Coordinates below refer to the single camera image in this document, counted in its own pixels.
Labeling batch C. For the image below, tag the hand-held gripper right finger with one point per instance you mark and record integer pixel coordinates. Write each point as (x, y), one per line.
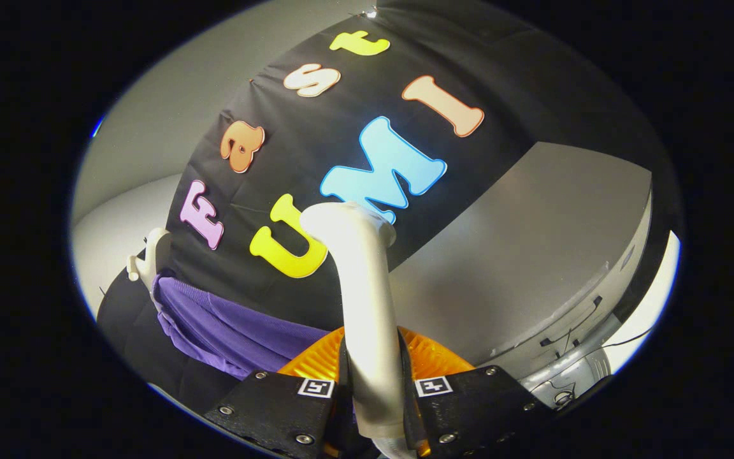
(475, 408)

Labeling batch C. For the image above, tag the purple jacket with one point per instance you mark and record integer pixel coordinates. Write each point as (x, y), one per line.
(233, 331)

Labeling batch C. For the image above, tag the white clothes hanger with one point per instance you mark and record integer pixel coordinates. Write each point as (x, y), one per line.
(157, 255)

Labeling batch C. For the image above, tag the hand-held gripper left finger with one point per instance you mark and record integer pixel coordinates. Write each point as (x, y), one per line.
(278, 408)

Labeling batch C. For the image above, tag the grey cabinet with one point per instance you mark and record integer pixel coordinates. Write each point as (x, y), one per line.
(532, 242)

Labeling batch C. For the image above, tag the white garment steamer head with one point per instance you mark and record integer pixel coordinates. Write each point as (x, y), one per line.
(367, 306)

